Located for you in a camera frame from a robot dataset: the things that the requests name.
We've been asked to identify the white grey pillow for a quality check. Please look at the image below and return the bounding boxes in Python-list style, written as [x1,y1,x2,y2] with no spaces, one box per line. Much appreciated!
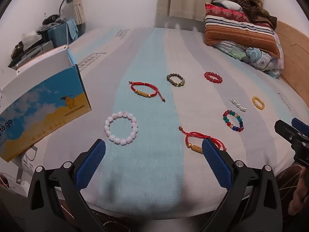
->
[212,0,244,12]

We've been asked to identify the pile of dark clothes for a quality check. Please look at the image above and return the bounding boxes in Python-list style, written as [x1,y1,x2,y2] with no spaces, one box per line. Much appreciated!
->
[42,14,67,26]

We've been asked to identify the brown blanket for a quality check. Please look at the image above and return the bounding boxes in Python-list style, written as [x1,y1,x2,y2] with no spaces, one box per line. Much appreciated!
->
[227,0,278,29]

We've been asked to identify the white pearl bracelet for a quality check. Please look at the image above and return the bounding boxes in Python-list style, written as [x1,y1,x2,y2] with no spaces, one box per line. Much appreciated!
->
[229,99,247,113]

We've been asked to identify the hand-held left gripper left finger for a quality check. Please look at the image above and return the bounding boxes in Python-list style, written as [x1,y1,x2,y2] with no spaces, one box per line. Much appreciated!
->
[26,139,109,232]

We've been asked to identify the floral quilt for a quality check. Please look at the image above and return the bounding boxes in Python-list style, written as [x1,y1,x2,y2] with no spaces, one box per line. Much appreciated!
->
[214,40,284,78]

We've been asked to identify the multicolour bead bracelet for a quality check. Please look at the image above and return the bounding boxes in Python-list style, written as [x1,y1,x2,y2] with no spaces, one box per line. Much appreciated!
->
[222,110,244,132]

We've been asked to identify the yellow bead bracelet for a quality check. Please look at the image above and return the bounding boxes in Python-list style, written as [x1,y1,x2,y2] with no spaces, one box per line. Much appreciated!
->
[252,96,265,110]

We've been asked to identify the white plastic bag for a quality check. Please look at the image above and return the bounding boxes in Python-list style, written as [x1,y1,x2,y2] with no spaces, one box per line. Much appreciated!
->
[22,31,42,43]

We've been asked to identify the pink bead bracelet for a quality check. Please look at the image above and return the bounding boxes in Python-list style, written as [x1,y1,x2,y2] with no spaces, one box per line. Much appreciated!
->
[104,111,138,145]

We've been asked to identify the grey suitcase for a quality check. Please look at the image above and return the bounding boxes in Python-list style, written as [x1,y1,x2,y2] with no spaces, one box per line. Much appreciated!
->
[9,41,54,68]

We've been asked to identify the dark patterned cloth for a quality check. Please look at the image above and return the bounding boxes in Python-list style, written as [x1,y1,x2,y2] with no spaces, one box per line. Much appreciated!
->
[275,164,302,223]

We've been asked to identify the person's right hand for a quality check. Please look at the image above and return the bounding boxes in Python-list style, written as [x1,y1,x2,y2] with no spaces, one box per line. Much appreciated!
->
[288,168,309,217]

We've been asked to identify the white cardboard box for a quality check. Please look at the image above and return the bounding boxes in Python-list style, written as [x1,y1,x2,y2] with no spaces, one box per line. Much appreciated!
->
[0,46,92,162]

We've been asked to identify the tied beige curtain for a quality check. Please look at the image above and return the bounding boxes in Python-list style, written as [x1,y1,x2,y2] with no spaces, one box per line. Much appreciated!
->
[72,0,87,26]

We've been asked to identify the wooden headboard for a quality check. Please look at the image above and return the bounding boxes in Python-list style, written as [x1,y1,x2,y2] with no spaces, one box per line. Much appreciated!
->
[275,20,309,116]

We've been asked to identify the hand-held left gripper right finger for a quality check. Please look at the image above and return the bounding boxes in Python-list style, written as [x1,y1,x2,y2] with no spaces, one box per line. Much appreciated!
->
[201,138,283,232]

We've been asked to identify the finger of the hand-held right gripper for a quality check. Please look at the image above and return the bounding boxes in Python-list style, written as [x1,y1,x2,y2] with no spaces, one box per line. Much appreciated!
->
[274,119,305,150]
[291,118,309,136]

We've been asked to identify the red bead bracelet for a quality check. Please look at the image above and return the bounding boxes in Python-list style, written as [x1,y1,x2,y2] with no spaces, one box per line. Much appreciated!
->
[204,71,223,84]

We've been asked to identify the blue suitcase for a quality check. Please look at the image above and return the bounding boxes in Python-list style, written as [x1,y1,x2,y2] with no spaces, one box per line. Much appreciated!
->
[47,20,79,49]

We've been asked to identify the red cord bracelet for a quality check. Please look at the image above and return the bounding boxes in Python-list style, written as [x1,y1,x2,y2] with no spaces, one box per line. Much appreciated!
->
[128,80,166,102]
[179,126,227,154]

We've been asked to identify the light blue cloth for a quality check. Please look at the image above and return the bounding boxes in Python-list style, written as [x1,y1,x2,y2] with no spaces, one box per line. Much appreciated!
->
[66,19,79,41]

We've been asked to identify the striped red orange pillow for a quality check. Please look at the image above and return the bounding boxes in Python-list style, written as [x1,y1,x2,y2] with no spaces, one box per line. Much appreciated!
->
[205,2,283,59]

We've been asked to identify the green brown bead bracelet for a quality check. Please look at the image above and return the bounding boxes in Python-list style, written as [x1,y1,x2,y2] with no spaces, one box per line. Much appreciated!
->
[166,73,186,87]

